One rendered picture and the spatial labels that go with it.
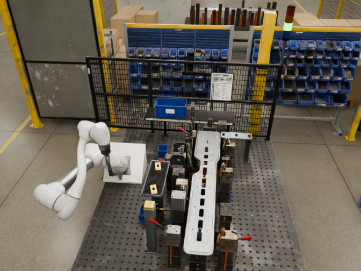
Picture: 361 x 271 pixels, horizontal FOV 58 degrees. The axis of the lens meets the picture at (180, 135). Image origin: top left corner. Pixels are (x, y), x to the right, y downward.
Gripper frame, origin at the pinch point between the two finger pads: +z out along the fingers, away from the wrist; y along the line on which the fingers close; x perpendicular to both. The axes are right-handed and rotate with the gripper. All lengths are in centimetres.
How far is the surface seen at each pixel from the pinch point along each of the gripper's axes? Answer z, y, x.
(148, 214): -3, -58, -17
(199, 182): 10, -30, -63
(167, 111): 1, 67, -67
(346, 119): 127, 133, -379
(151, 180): -8.1, -33.4, -25.3
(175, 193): -3, -46, -39
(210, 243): 8, -85, -49
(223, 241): 5, -88, -56
